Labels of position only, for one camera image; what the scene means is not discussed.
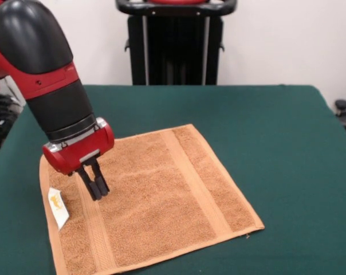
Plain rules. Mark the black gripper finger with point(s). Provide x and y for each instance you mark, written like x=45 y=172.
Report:
x=101 y=180
x=90 y=186

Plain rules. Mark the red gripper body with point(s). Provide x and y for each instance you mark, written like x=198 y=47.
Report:
x=81 y=151

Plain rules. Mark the orange terry towel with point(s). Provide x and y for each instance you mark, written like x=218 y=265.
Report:
x=161 y=200

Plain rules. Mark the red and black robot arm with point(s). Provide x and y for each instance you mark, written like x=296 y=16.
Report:
x=41 y=71

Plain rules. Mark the black electronics box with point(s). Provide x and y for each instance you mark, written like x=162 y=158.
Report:
x=1 y=120

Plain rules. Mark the dark green table cloth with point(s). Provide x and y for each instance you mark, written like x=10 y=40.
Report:
x=290 y=157

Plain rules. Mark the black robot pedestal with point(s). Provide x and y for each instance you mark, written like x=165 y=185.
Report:
x=176 y=51

